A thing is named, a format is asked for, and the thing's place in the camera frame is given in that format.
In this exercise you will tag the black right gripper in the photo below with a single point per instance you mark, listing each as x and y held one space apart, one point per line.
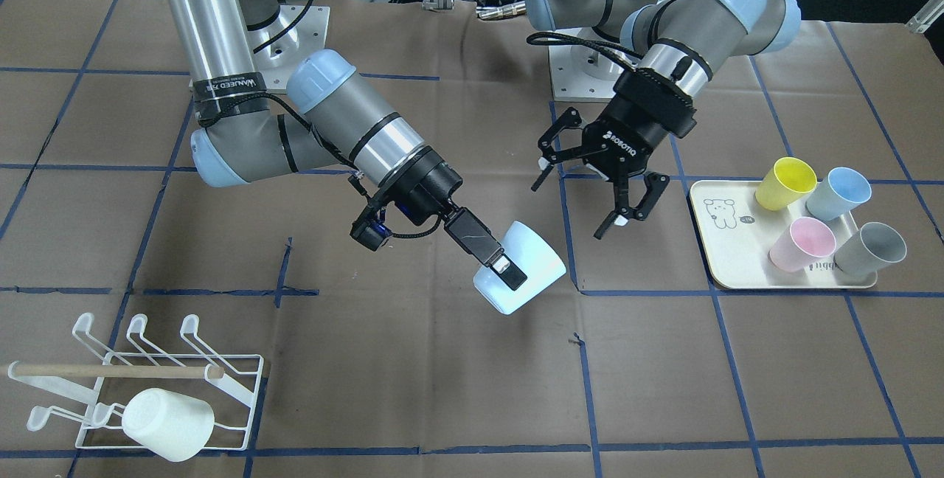
430 188

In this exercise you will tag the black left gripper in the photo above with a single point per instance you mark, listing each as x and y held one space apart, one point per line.
625 140

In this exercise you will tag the light blue cup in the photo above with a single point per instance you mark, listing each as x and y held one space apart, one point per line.
842 190
534 257

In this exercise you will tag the white plastic cup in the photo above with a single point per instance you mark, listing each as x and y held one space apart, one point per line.
174 426

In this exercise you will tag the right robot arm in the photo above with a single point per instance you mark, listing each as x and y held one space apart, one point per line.
328 115

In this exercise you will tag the yellow plastic cup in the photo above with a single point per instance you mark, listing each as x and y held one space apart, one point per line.
787 181

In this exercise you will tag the pink plastic cup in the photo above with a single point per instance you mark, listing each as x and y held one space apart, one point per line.
807 240

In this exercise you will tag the grey plastic cup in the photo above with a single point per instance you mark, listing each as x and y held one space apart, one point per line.
874 247

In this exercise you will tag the beige serving tray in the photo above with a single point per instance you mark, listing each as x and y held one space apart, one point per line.
738 233

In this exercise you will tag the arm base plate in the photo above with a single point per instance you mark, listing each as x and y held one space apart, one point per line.
277 62
581 74

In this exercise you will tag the white wire cup rack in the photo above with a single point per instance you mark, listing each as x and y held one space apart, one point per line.
231 383

